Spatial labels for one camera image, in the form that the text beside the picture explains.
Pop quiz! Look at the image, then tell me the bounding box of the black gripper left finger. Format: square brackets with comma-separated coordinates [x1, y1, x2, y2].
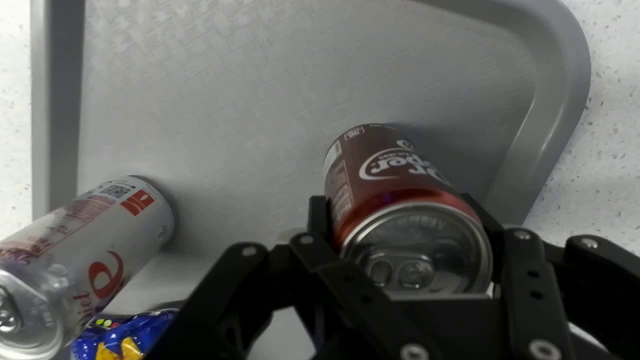
[153, 197, 388, 360]

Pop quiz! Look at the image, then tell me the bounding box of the silver soda can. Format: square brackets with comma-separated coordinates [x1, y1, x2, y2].
[0, 174, 178, 360]

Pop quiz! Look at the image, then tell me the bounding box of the red soda can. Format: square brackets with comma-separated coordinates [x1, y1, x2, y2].
[323, 122, 496, 299]

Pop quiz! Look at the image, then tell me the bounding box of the blue chip bag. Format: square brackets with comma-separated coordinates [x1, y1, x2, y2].
[69, 302, 186, 360]

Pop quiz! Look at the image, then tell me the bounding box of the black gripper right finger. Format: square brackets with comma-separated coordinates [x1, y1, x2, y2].
[466, 194, 640, 360]

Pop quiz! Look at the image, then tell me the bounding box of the grey plastic tray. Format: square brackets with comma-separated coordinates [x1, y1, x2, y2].
[29, 0, 595, 360]

